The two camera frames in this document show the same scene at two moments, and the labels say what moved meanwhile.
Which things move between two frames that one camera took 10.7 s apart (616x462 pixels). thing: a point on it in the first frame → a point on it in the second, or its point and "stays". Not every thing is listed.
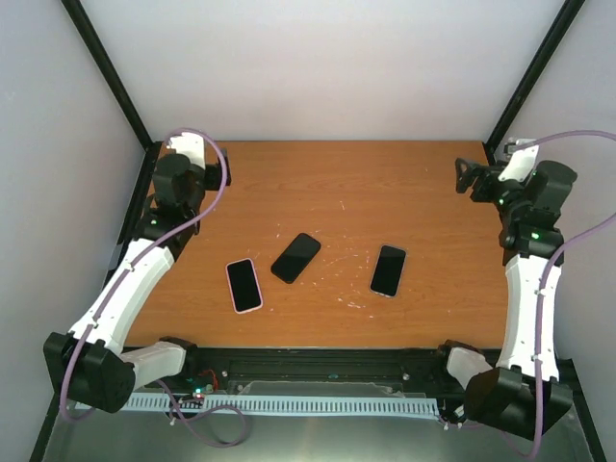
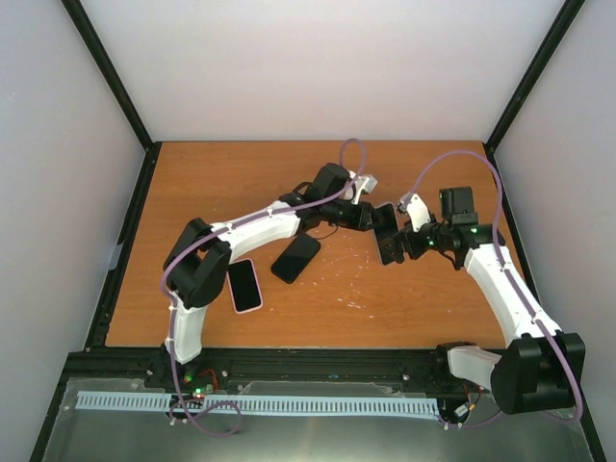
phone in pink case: x=243 y=286 stays
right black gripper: x=485 y=172 → x=415 y=251
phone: x=294 y=260 stays
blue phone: x=388 y=270 → x=384 y=224
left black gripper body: x=216 y=180 → x=345 y=218
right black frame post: x=530 y=78 stays
